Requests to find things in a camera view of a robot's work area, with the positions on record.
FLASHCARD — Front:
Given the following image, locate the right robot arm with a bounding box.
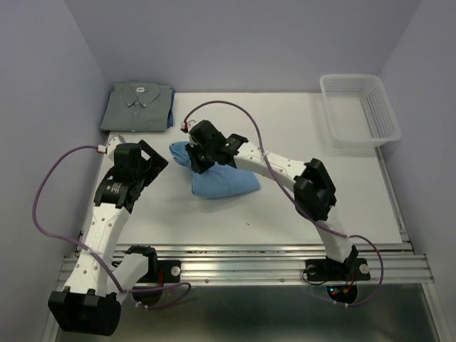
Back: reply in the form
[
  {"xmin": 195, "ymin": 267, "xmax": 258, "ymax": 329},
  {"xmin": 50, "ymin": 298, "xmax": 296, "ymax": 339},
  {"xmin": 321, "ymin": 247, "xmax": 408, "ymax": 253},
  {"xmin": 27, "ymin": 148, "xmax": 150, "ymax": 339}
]
[{"xmin": 181, "ymin": 120, "xmax": 358, "ymax": 278}]

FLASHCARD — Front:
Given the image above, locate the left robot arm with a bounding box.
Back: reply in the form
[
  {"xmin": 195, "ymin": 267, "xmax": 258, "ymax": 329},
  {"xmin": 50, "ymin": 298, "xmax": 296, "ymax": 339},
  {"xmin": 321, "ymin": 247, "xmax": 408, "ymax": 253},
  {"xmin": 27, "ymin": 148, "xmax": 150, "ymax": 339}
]
[{"xmin": 48, "ymin": 140, "xmax": 168, "ymax": 336}]

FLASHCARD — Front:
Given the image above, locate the folded blue checkered shirt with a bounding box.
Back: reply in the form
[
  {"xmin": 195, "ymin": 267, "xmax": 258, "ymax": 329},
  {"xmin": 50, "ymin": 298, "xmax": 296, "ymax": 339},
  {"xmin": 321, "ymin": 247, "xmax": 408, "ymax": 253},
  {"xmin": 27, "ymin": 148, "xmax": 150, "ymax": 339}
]
[{"xmin": 167, "ymin": 88, "xmax": 175, "ymax": 128}]

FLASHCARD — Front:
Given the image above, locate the folded grey shirt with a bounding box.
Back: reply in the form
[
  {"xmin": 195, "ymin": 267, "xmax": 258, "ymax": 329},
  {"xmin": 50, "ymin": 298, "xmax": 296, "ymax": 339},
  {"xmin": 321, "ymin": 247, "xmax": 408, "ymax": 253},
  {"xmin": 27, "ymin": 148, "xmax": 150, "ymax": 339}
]
[{"xmin": 100, "ymin": 82, "xmax": 172, "ymax": 133}]

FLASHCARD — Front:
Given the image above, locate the white plastic basket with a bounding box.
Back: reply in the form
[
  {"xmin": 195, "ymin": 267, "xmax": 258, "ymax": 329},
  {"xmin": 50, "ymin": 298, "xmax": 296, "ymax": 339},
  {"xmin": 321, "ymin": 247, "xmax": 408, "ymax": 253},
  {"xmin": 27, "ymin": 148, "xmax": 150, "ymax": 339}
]
[{"xmin": 320, "ymin": 74, "xmax": 402, "ymax": 148}]

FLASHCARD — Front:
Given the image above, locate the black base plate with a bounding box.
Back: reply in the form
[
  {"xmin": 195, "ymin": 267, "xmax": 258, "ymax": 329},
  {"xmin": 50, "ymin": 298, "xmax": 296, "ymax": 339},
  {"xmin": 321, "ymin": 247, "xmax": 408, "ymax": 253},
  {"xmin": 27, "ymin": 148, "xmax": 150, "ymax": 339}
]
[
  {"xmin": 304, "ymin": 258, "xmax": 371, "ymax": 282},
  {"xmin": 138, "ymin": 260, "xmax": 181, "ymax": 284}
]

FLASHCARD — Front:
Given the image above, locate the blue long sleeve shirt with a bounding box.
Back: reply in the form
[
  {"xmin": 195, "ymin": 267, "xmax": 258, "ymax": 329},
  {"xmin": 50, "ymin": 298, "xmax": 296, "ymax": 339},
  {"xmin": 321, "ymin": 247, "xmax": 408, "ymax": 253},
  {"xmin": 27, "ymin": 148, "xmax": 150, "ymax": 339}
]
[{"xmin": 169, "ymin": 141, "xmax": 261, "ymax": 200}]

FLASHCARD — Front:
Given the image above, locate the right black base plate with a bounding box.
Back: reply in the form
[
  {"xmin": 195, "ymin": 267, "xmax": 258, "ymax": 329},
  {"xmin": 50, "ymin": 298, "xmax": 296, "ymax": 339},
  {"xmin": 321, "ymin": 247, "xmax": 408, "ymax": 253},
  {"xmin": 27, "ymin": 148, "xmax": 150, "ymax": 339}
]
[{"xmin": 304, "ymin": 258, "xmax": 371, "ymax": 282}]

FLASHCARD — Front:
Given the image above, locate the aluminium rail frame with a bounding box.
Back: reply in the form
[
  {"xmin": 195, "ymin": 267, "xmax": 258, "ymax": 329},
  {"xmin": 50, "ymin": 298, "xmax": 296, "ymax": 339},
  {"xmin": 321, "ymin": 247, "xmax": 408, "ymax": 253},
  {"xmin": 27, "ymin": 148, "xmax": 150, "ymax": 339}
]
[{"xmin": 113, "ymin": 149, "xmax": 433, "ymax": 286}]

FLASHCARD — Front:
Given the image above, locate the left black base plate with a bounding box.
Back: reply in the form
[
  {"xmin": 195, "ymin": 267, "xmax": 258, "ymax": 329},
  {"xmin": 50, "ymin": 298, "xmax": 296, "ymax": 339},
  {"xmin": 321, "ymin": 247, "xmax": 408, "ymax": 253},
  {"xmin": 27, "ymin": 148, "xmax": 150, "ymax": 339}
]
[{"xmin": 138, "ymin": 260, "xmax": 181, "ymax": 284}]

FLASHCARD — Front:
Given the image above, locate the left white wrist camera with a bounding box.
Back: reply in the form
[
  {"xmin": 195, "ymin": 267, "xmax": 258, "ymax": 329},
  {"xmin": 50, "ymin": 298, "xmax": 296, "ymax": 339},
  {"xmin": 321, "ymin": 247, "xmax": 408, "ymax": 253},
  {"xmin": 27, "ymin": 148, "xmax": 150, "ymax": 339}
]
[{"xmin": 96, "ymin": 135, "xmax": 125, "ymax": 162}]

